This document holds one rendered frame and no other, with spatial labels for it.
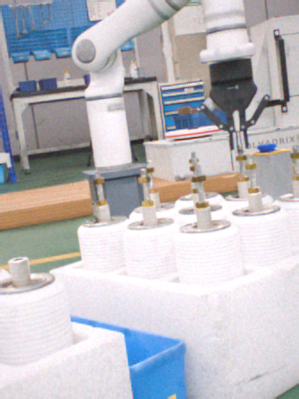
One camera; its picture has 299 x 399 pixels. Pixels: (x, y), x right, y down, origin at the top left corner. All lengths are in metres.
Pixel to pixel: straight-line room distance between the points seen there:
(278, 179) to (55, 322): 0.72
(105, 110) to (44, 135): 7.86
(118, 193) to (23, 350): 0.89
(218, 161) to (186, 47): 4.39
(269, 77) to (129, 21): 2.04
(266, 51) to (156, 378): 2.81
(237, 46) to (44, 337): 0.60
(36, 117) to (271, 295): 8.58
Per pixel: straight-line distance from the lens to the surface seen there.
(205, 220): 0.96
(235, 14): 1.19
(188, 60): 7.56
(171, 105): 6.64
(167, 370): 0.89
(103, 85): 1.63
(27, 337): 0.75
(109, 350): 0.77
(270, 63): 3.53
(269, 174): 1.35
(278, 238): 1.03
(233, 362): 0.92
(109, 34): 1.58
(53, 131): 9.47
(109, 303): 1.06
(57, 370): 0.73
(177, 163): 3.20
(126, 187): 1.60
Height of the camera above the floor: 0.43
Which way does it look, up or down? 8 degrees down
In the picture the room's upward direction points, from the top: 8 degrees counter-clockwise
